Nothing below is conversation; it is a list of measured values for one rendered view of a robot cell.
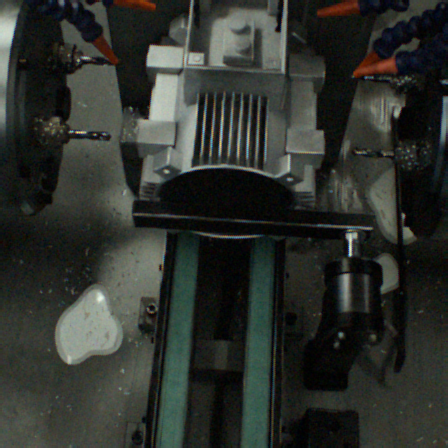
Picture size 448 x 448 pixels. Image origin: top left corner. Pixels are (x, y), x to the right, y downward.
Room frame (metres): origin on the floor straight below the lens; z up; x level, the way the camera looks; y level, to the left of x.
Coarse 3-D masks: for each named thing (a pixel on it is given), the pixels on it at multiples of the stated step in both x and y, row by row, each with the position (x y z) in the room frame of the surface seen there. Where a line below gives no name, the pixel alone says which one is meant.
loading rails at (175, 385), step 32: (192, 256) 0.41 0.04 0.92; (256, 256) 0.41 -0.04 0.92; (160, 288) 0.36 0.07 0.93; (192, 288) 0.37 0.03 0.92; (256, 288) 0.37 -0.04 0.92; (160, 320) 0.32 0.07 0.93; (192, 320) 0.33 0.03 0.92; (256, 320) 0.33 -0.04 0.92; (288, 320) 0.36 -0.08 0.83; (160, 352) 0.28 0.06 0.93; (192, 352) 0.30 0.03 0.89; (224, 352) 0.31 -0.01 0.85; (256, 352) 0.29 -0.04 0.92; (160, 384) 0.26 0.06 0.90; (192, 384) 0.28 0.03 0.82; (256, 384) 0.26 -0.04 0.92; (160, 416) 0.22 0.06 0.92; (256, 416) 0.22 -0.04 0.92
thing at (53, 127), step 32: (0, 0) 0.57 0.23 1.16; (0, 32) 0.52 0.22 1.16; (32, 32) 0.55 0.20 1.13; (0, 64) 0.49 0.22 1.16; (32, 64) 0.52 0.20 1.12; (64, 64) 0.56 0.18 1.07; (0, 96) 0.46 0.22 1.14; (32, 96) 0.50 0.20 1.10; (64, 96) 0.57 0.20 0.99; (0, 128) 0.44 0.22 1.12; (32, 128) 0.47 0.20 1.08; (64, 128) 0.48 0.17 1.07; (0, 160) 0.42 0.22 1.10; (32, 160) 0.45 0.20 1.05; (0, 192) 0.40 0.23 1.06; (32, 192) 0.43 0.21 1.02
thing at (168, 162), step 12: (180, 24) 0.61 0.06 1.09; (288, 24) 0.61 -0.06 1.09; (180, 36) 0.60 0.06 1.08; (288, 36) 0.60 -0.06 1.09; (300, 36) 0.60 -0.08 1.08; (156, 156) 0.44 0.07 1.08; (168, 156) 0.43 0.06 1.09; (180, 156) 0.44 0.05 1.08; (288, 156) 0.44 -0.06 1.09; (156, 168) 0.43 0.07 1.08; (168, 168) 0.42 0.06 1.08; (180, 168) 0.43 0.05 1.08; (276, 168) 0.43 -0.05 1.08; (288, 168) 0.42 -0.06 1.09; (300, 168) 0.43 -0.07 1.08; (288, 180) 0.42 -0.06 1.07; (300, 180) 0.42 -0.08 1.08
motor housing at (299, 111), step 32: (160, 96) 0.53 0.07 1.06; (224, 96) 0.50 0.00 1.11; (288, 96) 0.53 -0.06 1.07; (192, 128) 0.47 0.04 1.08; (224, 128) 0.47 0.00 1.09; (256, 128) 0.47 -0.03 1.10; (288, 128) 0.49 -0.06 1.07; (192, 160) 0.43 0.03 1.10; (224, 160) 0.43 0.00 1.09; (256, 160) 0.42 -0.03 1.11; (160, 192) 0.44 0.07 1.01; (192, 192) 0.47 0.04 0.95; (224, 192) 0.48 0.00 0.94; (256, 192) 0.48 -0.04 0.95; (288, 192) 0.46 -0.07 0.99
